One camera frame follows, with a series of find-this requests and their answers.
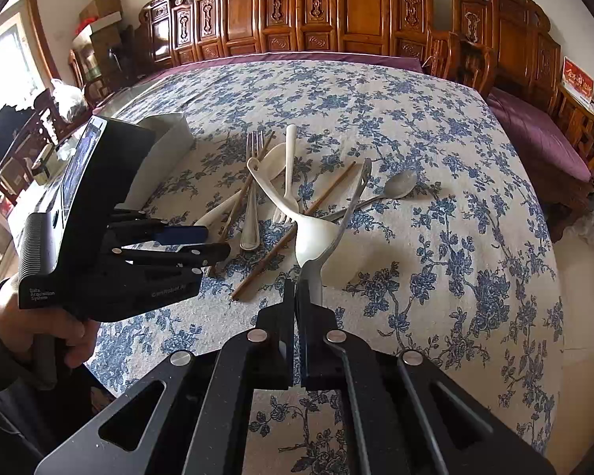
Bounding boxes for brown cardboard box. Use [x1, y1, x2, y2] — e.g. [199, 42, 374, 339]
[79, 0, 124, 23]
[88, 27, 126, 74]

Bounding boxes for wooden bench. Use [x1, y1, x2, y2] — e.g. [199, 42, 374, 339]
[544, 84, 594, 243]

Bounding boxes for blue floral tablecloth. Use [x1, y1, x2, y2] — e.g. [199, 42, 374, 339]
[86, 59, 565, 475]

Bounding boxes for steel fork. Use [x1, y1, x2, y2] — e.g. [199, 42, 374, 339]
[240, 131, 265, 251]

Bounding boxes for red framed plaque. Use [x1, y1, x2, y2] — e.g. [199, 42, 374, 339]
[562, 57, 594, 106]

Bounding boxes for brown wooden chopstick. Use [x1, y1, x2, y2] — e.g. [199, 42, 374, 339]
[230, 161, 357, 301]
[208, 133, 275, 278]

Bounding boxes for white plastic fork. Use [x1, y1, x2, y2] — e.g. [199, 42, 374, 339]
[272, 125, 300, 224]

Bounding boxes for purple seat cushion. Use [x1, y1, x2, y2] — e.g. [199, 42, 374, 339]
[485, 86, 592, 182]

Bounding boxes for person's left hand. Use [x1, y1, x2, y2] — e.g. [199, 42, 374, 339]
[2, 277, 102, 369]

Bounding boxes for wooden rack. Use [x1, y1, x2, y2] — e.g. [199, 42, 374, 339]
[67, 47, 112, 105]

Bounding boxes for large white plastic spoon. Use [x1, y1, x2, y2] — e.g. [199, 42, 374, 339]
[246, 157, 340, 268]

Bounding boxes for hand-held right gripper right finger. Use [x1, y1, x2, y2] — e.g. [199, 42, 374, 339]
[297, 279, 558, 475]

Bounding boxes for clear plastic bag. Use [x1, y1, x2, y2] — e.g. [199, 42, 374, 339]
[49, 78, 89, 124]

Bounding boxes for window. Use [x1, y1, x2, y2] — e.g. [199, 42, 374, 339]
[0, 7, 38, 124]

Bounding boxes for small carved wooden headboard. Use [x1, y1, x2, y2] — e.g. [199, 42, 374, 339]
[139, 0, 201, 71]

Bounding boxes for wooden armchair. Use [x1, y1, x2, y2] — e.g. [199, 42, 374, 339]
[450, 40, 496, 98]
[428, 30, 459, 78]

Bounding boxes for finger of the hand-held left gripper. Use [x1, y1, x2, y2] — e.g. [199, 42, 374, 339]
[108, 210, 209, 248]
[108, 242, 232, 283]

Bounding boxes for slender white plastic spoon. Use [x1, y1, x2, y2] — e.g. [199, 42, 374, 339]
[194, 142, 288, 231]

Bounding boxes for black bag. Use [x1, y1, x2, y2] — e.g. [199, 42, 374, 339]
[0, 104, 36, 164]

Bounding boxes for dark wooden chair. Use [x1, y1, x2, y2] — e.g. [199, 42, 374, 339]
[30, 86, 95, 149]

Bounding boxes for tall carved wooden panel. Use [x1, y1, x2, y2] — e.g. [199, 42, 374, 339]
[297, 0, 434, 57]

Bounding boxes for white box with red print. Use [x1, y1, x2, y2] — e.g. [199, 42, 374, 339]
[72, 11, 122, 43]

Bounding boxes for steel utensil with slotted handle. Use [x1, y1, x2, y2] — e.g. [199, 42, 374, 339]
[297, 158, 373, 308]

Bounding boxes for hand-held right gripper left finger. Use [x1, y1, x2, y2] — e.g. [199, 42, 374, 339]
[34, 279, 298, 475]

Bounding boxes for person's dark clothing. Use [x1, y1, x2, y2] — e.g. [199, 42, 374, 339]
[0, 366, 117, 461]

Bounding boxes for grey metal container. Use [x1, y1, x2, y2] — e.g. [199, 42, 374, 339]
[124, 113, 196, 209]

